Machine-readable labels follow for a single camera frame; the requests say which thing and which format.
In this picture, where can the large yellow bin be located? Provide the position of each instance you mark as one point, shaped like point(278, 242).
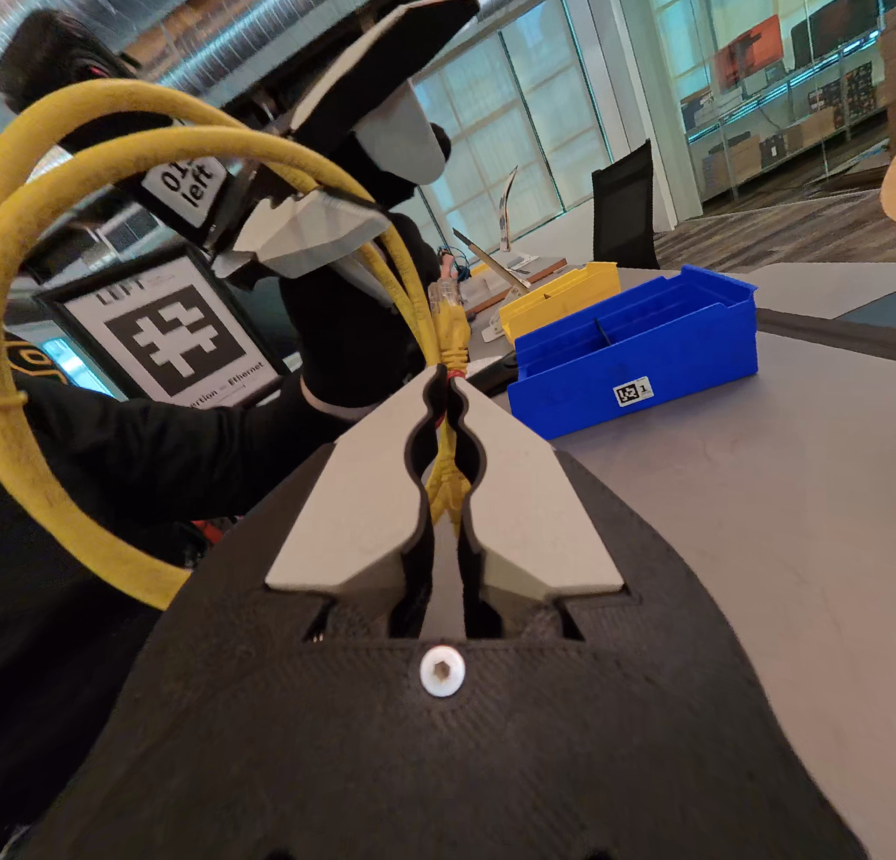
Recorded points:
point(560, 296)

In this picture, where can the silver duct with vents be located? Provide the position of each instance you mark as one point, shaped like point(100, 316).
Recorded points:
point(315, 5)

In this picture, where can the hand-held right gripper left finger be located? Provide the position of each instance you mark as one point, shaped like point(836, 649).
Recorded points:
point(350, 517)

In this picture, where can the black board with wooden edge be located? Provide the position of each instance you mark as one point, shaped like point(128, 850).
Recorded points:
point(889, 198)

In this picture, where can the tilted wooden board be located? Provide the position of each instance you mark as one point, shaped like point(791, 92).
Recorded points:
point(490, 261)

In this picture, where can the blue bin with tag sticker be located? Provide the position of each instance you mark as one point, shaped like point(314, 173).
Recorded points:
point(630, 363)

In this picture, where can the orange 3d printer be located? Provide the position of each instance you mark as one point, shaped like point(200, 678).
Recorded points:
point(749, 51)

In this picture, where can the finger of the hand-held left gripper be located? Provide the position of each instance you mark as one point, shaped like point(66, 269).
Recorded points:
point(315, 237)
point(378, 54)

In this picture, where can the white hinge bracket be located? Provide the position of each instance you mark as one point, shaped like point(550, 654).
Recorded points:
point(493, 329)

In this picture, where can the storage shelves behind glass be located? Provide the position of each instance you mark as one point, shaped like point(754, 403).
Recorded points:
point(805, 117)

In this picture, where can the curved paper sign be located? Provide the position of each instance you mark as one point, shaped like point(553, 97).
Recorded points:
point(507, 209)

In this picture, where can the wooden side table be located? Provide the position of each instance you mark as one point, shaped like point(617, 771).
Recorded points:
point(490, 293)

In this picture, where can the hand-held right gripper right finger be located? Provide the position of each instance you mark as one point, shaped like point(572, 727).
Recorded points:
point(546, 517)

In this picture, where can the person's left forearm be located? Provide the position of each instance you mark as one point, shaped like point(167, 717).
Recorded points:
point(175, 447)

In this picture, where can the person's left hand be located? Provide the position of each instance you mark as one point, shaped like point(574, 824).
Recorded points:
point(350, 335)

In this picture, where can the framed marker sign on easel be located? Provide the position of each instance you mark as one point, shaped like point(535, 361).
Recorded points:
point(175, 328)

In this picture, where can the black mesh chair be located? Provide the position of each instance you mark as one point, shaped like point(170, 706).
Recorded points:
point(626, 209)

